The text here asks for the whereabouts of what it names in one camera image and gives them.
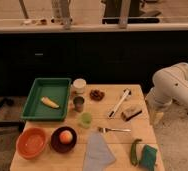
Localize apple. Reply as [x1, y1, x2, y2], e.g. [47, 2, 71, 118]
[59, 130, 73, 144]

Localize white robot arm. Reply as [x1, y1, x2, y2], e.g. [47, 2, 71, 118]
[145, 62, 188, 125]

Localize green plastic cup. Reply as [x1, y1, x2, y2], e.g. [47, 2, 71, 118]
[79, 113, 92, 128]

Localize metal cup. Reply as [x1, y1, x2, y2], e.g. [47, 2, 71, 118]
[73, 96, 85, 112]

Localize wooden brush block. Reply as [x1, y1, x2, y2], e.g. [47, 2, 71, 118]
[121, 106, 142, 122]

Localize white black spatula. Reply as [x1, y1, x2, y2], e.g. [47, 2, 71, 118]
[108, 89, 131, 118]

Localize green sponge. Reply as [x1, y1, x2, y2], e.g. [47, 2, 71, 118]
[139, 145, 157, 171]

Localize green cucumber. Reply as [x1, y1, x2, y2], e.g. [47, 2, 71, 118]
[130, 139, 142, 166]

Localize brown pretzel snack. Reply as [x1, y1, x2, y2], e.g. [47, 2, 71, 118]
[90, 89, 105, 101]

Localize blue grey cloth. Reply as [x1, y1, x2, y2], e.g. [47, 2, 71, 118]
[83, 132, 116, 171]

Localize green plastic tray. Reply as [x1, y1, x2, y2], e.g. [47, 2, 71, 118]
[21, 78, 71, 121]

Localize dark maroon plate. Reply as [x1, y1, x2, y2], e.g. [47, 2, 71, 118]
[50, 126, 77, 153]

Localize orange bowl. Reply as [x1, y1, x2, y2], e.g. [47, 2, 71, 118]
[16, 127, 47, 160]

